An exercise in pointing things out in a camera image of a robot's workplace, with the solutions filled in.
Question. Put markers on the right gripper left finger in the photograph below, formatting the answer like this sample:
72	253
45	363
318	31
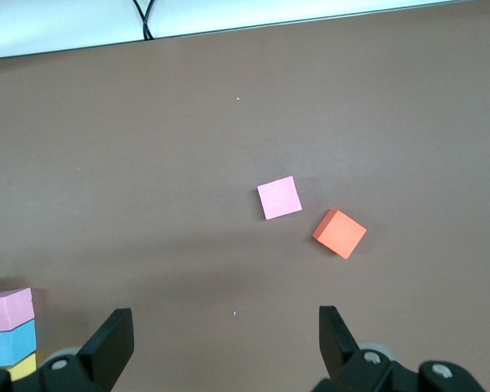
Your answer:
85	363

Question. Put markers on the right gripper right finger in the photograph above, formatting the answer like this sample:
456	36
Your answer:
351	367

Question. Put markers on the yellow foam block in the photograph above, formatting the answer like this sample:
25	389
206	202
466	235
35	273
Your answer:
24	367

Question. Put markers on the blue foam block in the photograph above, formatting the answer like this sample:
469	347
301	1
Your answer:
8	345

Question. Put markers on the pink foam block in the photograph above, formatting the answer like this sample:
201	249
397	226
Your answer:
279	198
6	310

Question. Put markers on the orange foam block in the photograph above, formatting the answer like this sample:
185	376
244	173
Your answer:
341	234

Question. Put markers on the brown paper table cover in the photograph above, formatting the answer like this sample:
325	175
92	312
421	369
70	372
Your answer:
147	163

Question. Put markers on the white table edge rail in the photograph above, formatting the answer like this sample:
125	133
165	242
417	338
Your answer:
65	24

